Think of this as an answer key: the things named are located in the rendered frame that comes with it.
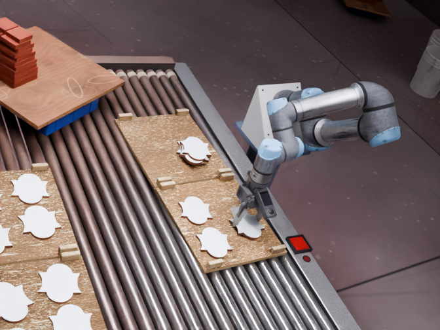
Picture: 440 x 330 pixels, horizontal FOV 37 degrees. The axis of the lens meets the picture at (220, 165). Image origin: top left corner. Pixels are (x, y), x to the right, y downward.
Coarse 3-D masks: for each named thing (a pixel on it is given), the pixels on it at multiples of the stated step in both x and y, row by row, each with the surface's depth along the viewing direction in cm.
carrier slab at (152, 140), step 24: (120, 120) 267; (144, 120) 272; (168, 120) 277; (192, 120) 282; (144, 144) 260; (168, 144) 264; (144, 168) 249; (168, 168) 253; (192, 168) 257; (216, 168) 261
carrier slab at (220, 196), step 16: (160, 192) 241; (176, 192) 244; (192, 192) 246; (208, 192) 249; (224, 192) 251; (176, 208) 237; (208, 208) 242; (224, 208) 244; (176, 224) 231; (208, 224) 236; (224, 224) 238; (192, 240) 227; (240, 240) 234; (256, 240) 236; (272, 240) 239; (208, 256) 224; (240, 256) 228; (256, 256) 230; (272, 256) 233; (208, 272) 220
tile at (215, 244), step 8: (208, 232) 231; (216, 232) 232; (200, 240) 227; (208, 240) 228; (216, 240) 229; (224, 240) 230; (208, 248) 225; (216, 248) 226; (224, 248) 227; (216, 256) 223; (224, 256) 225
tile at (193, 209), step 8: (192, 200) 241; (200, 200) 242; (184, 208) 237; (192, 208) 238; (200, 208) 239; (184, 216) 234; (192, 216) 235; (200, 216) 236; (208, 216) 237; (192, 224) 233; (200, 224) 233
